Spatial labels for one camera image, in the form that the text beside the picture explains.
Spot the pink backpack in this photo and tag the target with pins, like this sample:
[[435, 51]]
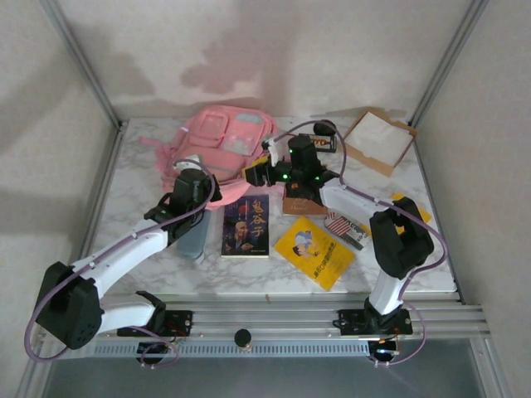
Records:
[[232, 137]]

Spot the brown cover book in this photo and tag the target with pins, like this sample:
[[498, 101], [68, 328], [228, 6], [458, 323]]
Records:
[[298, 208]]

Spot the grey pencil case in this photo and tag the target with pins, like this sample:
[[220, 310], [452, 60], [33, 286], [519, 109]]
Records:
[[193, 244]]

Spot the dark book with portrait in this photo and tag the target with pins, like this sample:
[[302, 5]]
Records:
[[245, 232]]

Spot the yellow cartoon cover book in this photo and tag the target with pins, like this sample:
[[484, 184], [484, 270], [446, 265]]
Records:
[[319, 261], [423, 215]]

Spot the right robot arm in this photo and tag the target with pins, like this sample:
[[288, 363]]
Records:
[[398, 236]]

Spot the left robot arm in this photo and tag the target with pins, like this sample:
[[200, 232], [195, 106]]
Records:
[[124, 253]]

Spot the flag print pencil pouch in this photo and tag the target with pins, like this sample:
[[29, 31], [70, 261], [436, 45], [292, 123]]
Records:
[[344, 227]]

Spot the black orange rectangular box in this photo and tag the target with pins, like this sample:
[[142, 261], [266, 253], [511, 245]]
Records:
[[325, 143]]

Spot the black round knob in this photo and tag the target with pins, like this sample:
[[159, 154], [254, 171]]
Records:
[[323, 127]]

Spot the cardboard box with white paper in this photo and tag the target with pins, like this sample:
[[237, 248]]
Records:
[[377, 137]]

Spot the small controller board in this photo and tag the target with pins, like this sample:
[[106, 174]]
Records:
[[386, 352], [157, 350]]

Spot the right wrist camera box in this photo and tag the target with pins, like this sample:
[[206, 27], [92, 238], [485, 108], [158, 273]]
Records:
[[271, 149]]

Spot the aluminium side rail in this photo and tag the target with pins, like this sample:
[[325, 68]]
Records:
[[97, 207]]

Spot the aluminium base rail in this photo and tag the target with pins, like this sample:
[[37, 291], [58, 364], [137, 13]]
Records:
[[269, 317]]

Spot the black button on rail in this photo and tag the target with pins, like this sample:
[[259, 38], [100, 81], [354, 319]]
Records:
[[243, 338]]

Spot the aluminium frame post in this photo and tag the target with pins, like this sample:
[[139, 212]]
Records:
[[83, 62], [448, 62]]

